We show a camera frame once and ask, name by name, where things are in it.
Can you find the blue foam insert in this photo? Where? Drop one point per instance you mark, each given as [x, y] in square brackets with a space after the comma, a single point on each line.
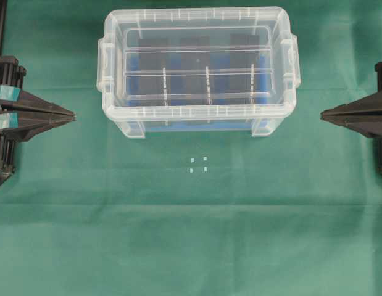
[179, 117]

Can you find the black camera box right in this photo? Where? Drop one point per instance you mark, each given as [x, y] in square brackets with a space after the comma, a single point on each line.
[242, 61]

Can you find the clear plastic storage box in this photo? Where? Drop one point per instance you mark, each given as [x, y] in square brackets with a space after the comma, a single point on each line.
[197, 123]

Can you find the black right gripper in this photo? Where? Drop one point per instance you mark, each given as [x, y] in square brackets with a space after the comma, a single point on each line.
[369, 123]

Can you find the green table cloth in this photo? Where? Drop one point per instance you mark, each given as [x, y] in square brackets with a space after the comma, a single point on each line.
[92, 212]

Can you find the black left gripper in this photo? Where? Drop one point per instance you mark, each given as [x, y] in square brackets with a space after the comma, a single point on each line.
[22, 126]

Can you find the black camera box left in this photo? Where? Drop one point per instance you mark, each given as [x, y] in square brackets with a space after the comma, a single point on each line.
[152, 61]

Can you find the black camera box middle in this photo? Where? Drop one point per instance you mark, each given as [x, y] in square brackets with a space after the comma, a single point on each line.
[194, 60]

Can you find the clear plastic box lid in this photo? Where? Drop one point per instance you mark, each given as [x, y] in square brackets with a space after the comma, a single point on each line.
[197, 18]

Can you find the black camera box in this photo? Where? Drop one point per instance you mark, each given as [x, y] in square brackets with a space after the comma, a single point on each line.
[242, 61]
[194, 60]
[152, 61]

